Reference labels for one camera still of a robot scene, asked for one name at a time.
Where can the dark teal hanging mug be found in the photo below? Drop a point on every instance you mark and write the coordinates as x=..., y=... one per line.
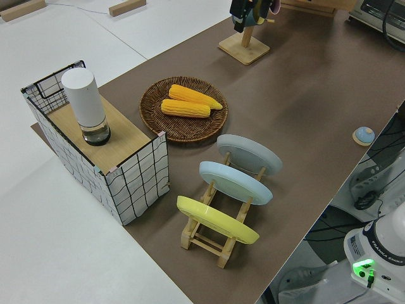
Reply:
x=257, y=11

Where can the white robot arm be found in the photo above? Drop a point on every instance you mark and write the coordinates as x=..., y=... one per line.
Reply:
x=389, y=237

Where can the brown table mat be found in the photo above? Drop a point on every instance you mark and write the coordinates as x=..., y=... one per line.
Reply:
x=300, y=95

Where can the white cylindrical grinder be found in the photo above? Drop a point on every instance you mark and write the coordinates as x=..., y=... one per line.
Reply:
x=85, y=101

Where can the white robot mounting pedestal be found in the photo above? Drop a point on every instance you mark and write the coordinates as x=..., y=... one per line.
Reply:
x=316, y=294

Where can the white toaster oven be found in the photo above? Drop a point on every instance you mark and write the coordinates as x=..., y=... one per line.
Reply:
x=370, y=14

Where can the grey plate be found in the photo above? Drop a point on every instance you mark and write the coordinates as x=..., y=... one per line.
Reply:
x=250, y=153

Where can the light wooden drawer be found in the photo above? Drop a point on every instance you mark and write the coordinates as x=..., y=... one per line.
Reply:
x=310, y=7

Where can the plain wooden block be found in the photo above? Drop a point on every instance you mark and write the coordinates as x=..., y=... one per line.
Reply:
x=126, y=7
x=22, y=9

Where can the light blue plate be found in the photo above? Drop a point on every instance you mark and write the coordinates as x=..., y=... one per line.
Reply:
x=234, y=182

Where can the black plug bundle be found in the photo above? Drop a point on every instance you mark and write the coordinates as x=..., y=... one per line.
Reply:
x=365, y=201

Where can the green connector plug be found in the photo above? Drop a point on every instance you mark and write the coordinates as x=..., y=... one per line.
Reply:
x=370, y=278

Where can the brown wicker basket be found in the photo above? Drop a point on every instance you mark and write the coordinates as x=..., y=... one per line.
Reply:
x=177, y=130

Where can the yellow corn cob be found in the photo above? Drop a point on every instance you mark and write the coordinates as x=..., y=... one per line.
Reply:
x=193, y=95
x=185, y=108

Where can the black hanging mug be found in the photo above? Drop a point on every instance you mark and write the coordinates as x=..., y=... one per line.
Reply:
x=239, y=12

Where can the wooden plate rack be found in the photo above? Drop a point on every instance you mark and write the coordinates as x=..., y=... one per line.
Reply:
x=205, y=242

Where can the white power strip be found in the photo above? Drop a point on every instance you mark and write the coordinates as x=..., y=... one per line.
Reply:
x=367, y=182

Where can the pink hanging mug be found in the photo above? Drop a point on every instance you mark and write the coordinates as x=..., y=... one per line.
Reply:
x=275, y=6

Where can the wooden mug tree stand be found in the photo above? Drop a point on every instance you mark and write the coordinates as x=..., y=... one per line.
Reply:
x=245, y=47

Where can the yellow plate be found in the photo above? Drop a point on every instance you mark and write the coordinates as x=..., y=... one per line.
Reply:
x=215, y=218

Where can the blue call bell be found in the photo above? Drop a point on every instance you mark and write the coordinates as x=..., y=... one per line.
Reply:
x=364, y=134

